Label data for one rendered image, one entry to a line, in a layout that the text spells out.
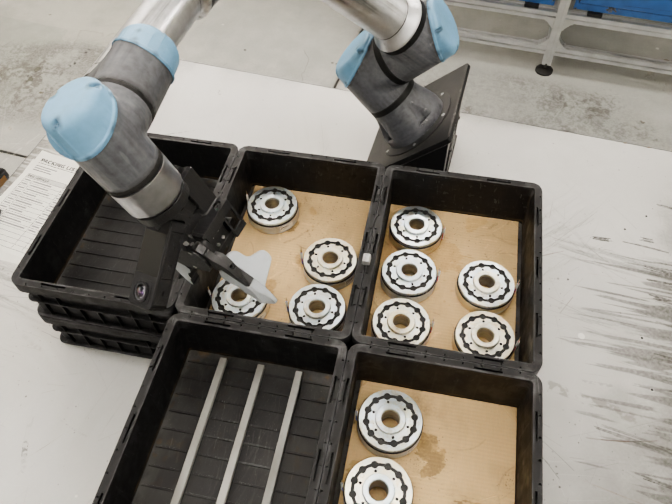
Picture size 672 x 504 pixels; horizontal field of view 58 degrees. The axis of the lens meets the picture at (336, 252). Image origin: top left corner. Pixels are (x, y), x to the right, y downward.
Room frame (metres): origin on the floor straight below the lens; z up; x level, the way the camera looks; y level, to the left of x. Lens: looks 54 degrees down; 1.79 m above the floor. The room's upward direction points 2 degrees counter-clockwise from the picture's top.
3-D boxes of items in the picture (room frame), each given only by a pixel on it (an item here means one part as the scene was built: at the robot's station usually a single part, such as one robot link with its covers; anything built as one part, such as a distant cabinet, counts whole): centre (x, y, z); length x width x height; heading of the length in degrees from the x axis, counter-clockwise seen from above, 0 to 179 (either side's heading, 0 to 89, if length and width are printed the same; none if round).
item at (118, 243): (0.75, 0.38, 0.87); 0.40 x 0.30 x 0.11; 167
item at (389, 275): (0.64, -0.13, 0.86); 0.10 x 0.10 x 0.01
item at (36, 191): (0.96, 0.71, 0.70); 0.33 x 0.23 x 0.01; 161
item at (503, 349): (0.50, -0.25, 0.86); 0.10 x 0.10 x 0.01
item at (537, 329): (0.62, -0.21, 0.92); 0.40 x 0.30 x 0.02; 167
